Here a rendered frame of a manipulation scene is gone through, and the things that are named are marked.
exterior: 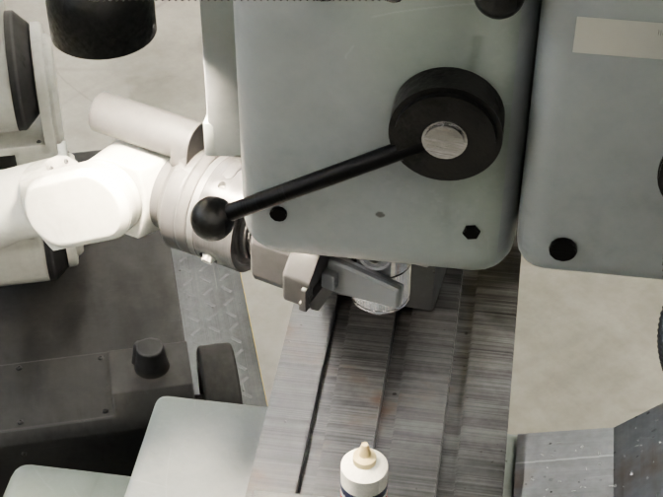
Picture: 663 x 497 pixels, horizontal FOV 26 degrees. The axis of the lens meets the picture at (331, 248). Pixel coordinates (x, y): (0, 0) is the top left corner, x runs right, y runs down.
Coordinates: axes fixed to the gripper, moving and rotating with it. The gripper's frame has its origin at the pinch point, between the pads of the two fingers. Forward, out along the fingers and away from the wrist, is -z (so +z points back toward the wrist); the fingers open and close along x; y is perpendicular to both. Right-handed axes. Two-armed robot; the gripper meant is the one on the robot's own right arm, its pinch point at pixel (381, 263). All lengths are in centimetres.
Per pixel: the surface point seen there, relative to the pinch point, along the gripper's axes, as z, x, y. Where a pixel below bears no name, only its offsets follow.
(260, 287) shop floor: 76, 110, 124
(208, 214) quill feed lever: 5.3, -16.0, -14.5
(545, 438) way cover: -10.1, 19.3, 34.2
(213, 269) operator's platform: 63, 73, 84
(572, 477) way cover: -14.5, 15.1, 33.4
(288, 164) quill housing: 1.9, -11.2, -16.6
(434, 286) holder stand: 4.9, 24.3, 24.1
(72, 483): 36, 1, 48
